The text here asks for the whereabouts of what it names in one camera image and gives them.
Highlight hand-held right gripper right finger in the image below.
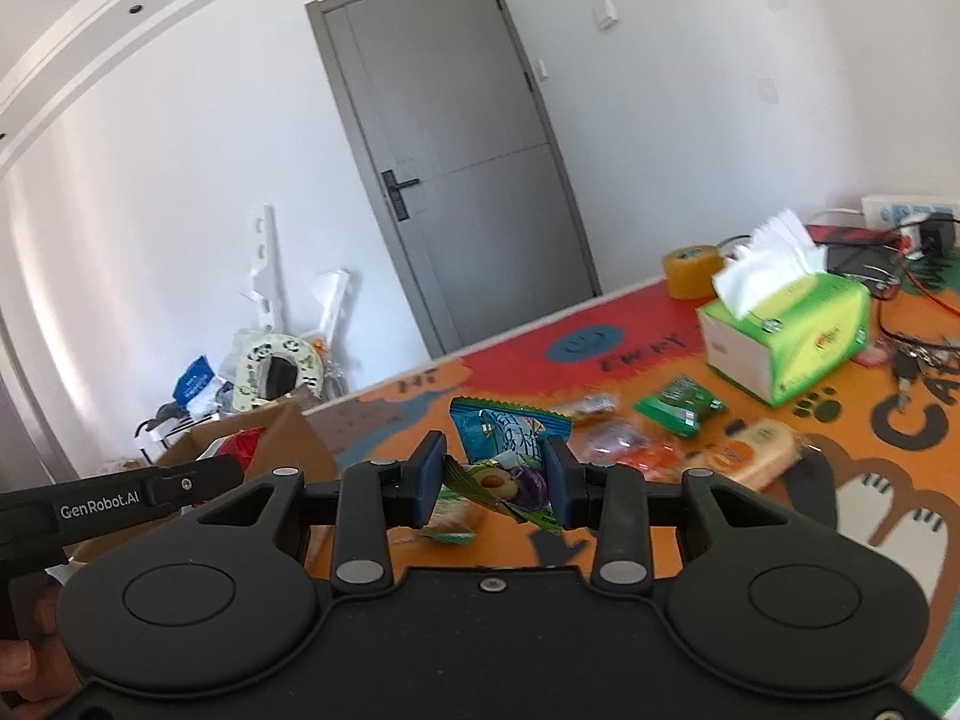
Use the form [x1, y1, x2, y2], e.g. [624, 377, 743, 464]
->
[544, 436, 800, 592]

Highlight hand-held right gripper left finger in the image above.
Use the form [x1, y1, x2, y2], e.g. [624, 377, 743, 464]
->
[191, 431, 448, 593]

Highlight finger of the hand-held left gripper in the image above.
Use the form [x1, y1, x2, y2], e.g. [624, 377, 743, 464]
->
[148, 456, 247, 509]

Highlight green label bread packet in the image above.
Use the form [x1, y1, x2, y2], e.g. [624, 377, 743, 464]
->
[418, 486, 490, 545]

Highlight blue fruit print snack packet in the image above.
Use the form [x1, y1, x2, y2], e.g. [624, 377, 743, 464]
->
[442, 396, 575, 538]

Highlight clear packet purple pastry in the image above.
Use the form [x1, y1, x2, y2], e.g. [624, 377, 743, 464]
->
[576, 420, 647, 464]

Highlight small clear pastry packet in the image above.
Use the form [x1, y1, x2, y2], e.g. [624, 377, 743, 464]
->
[561, 392, 625, 422]

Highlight small orange snack packet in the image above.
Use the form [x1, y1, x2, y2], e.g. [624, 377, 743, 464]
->
[621, 441, 685, 482]

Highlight plain brown cardboard box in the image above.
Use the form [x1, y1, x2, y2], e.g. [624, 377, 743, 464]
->
[71, 399, 340, 565]

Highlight dark green snack packet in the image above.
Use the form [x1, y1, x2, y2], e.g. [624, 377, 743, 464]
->
[634, 375, 728, 440]

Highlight orange bread packet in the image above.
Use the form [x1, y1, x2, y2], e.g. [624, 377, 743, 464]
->
[685, 420, 823, 490]

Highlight person's left hand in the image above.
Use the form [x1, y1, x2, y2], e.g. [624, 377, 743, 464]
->
[0, 577, 85, 707]

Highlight black shoe rack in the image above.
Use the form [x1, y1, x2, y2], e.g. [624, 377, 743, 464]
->
[135, 401, 207, 458]

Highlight blue plastic bag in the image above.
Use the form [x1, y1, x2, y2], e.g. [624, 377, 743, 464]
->
[172, 356, 220, 421]

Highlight panda print toilet seat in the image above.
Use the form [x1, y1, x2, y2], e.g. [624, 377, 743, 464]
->
[232, 328, 328, 412]

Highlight yellow tape roll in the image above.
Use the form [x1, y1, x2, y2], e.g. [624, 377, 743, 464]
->
[661, 244, 724, 302]

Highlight green tissue box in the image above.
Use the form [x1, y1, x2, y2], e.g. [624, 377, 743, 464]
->
[696, 208, 872, 409]

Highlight cartoon printed table mat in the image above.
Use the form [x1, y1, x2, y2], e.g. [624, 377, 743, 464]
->
[300, 236, 960, 698]

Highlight grey door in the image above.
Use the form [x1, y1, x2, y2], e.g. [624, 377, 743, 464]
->
[304, 0, 604, 358]

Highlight bunch of keys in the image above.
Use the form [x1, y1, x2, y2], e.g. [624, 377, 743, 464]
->
[859, 337, 960, 410]

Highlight black electronic device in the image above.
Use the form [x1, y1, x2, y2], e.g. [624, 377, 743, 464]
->
[806, 223, 905, 278]

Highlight white power strip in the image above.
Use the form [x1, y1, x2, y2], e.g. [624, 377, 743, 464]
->
[860, 195, 960, 230]

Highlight short white bracket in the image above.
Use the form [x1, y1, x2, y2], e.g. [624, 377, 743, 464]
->
[309, 268, 353, 361]

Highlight long white holed bracket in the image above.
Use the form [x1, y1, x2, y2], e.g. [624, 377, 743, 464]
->
[238, 201, 289, 335]

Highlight black door handle lock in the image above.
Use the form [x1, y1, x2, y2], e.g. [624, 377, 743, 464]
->
[381, 170, 420, 221]

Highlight red cable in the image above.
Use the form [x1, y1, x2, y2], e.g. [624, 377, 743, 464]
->
[874, 251, 960, 316]

